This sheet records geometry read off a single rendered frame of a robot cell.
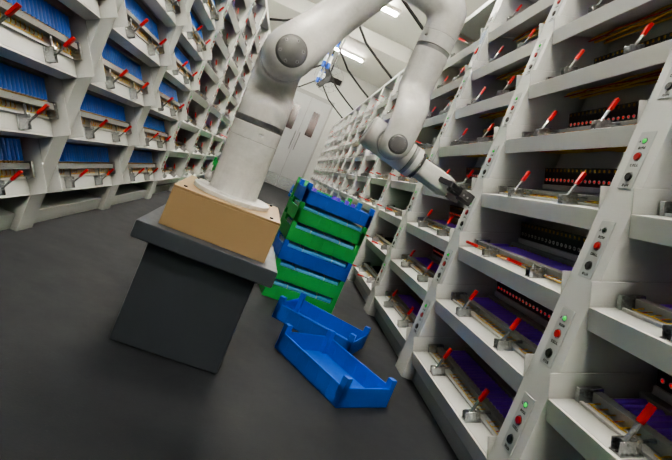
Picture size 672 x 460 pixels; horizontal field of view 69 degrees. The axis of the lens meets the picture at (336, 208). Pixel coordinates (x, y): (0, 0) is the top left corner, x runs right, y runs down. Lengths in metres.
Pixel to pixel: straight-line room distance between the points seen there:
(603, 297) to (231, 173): 0.82
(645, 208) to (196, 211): 0.91
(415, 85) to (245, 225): 0.54
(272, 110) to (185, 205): 0.29
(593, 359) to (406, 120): 0.63
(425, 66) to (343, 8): 0.25
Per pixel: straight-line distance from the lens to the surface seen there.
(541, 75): 1.79
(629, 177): 1.12
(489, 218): 1.70
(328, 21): 1.19
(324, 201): 1.91
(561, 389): 1.09
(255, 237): 1.11
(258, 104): 1.16
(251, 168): 1.16
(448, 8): 1.31
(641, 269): 1.11
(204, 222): 1.11
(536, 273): 1.28
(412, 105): 1.20
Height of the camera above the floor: 0.50
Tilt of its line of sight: 2 degrees down
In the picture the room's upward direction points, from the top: 23 degrees clockwise
